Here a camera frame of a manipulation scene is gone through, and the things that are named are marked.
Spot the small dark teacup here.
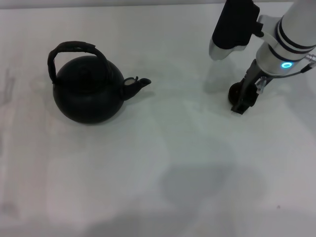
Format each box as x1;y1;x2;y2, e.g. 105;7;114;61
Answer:
228;83;246;103

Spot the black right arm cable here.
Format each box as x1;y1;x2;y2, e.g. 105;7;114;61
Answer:
256;53;316;94

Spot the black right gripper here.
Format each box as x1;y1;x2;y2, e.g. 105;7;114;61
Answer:
231;59;263;116

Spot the black round teapot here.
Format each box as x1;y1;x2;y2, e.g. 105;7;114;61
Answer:
47;40;152;125

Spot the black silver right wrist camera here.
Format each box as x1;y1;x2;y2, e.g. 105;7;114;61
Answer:
209;0;264;61

